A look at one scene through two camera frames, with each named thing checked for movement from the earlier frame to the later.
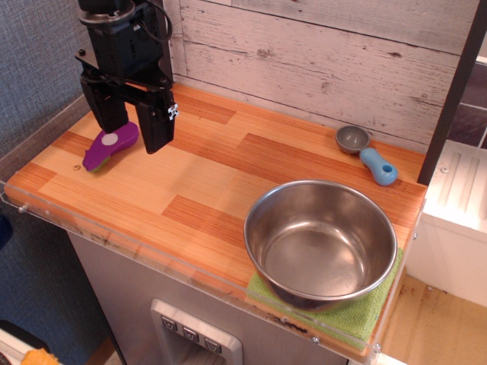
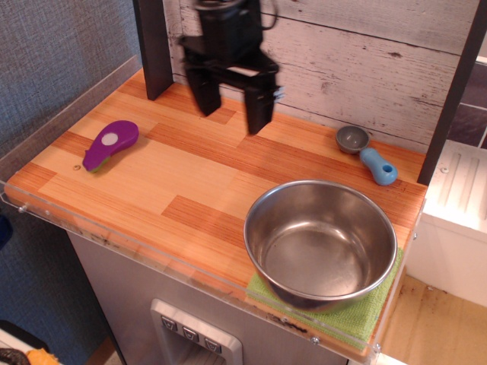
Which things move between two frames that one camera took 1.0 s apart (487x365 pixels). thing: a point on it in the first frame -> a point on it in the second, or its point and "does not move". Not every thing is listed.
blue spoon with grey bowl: (352, 139) does not move
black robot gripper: (123, 54) -> (228, 48)
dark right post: (471, 48) does not move
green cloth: (353, 322) does not move
